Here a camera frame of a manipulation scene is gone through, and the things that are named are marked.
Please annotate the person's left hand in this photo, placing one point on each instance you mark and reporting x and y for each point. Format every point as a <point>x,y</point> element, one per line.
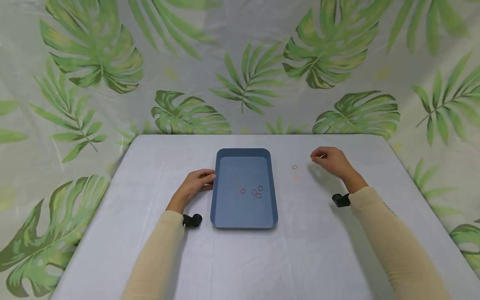
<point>192,185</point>

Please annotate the person's right hand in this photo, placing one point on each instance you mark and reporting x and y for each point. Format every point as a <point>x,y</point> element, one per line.
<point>335,162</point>

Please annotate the person's right thumb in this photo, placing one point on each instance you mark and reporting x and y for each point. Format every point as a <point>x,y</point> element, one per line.
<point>318,161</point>

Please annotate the person's right index finger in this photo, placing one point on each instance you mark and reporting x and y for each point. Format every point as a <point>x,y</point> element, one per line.
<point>317,151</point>

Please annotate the person's left thumb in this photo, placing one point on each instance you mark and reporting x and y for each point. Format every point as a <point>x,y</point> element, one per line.
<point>208,186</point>

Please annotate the person's left index finger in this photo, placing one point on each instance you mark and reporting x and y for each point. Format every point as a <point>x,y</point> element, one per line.
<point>207,177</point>

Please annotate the person's left fingers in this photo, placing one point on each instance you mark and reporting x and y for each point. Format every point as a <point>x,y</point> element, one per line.
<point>204,171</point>

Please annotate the blue rectangular plastic tray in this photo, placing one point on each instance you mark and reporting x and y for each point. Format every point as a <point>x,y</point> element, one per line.
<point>243,210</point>

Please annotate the person's left forearm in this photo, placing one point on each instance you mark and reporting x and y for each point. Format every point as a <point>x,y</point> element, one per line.
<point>157,254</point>

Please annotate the person's right forearm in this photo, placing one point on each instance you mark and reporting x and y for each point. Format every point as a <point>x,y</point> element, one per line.
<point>393,241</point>

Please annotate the black wrist band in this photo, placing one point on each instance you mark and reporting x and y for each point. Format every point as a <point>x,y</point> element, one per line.
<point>341,200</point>
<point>192,220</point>

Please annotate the group of small rubber bands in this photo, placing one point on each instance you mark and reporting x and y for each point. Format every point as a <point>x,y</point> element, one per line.
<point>258,195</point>

